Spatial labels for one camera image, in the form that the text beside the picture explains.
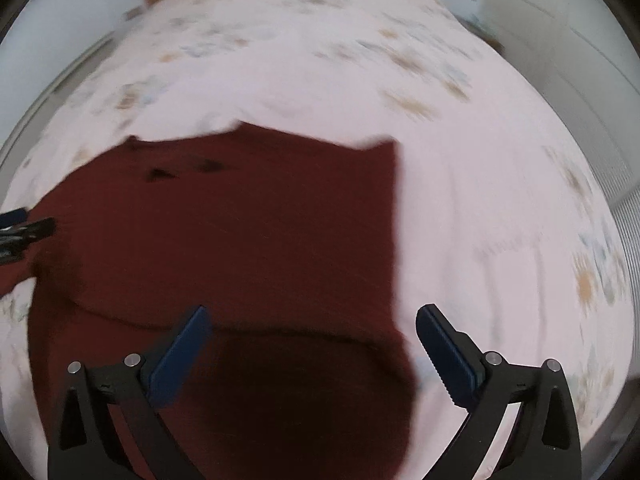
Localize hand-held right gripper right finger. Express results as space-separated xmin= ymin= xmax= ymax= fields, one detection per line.
xmin=416 ymin=304 xmax=583 ymax=480

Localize white wardrobe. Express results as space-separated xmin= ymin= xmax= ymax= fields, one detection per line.
xmin=480 ymin=0 xmax=640 ymax=206

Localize pink floral bedspread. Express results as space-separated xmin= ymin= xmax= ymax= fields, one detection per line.
xmin=0 ymin=0 xmax=631 ymax=480

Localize dark red knit sweater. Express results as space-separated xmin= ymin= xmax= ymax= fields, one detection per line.
xmin=0 ymin=122 xmax=418 ymax=480

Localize white ribbed radiator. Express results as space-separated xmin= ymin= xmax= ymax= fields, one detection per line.
xmin=607 ymin=195 xmax=640 ymax=311

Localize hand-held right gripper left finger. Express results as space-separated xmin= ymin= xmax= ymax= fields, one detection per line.
xmin=47 ymin=305 xmax=213 ymax=480

